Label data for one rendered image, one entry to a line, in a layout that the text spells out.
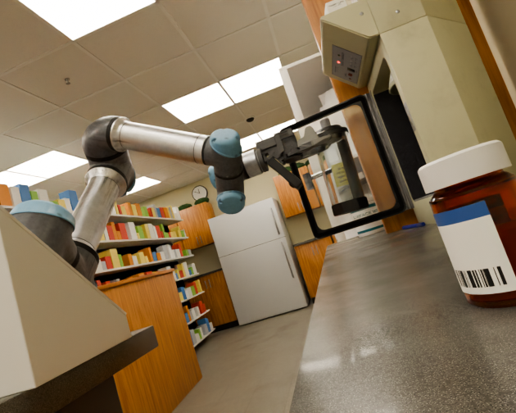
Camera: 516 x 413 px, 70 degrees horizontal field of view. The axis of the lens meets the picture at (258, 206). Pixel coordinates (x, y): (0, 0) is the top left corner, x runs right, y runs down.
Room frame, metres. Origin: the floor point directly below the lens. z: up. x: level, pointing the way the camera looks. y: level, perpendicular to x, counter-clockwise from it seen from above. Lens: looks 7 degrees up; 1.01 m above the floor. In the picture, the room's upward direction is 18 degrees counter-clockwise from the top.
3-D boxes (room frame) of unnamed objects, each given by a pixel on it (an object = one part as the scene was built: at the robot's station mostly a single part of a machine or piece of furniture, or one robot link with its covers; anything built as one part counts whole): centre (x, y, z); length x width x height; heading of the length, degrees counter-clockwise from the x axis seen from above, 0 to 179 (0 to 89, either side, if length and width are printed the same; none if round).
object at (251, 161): (1.05, -0.03, 1.26); 0.08 x 0.05 x 0.08; 170
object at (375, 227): (1.58, -0.43, 1.02); 0.13 x 0.13 x 0.15
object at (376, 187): (1.18, -0.29, 1.19); 0.30 x 0.01 x 0.40; 71
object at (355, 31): (0.99, -0.37, 1.46); 0.32 x 0.11 x 0.10; 170
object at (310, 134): (0.97, -0.20, 1.26); 0.09 x 0.03 x 0.06; 56
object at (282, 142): (1.03, -0.11, 1.27); 0.12 x 0.08 x 0.09; 80
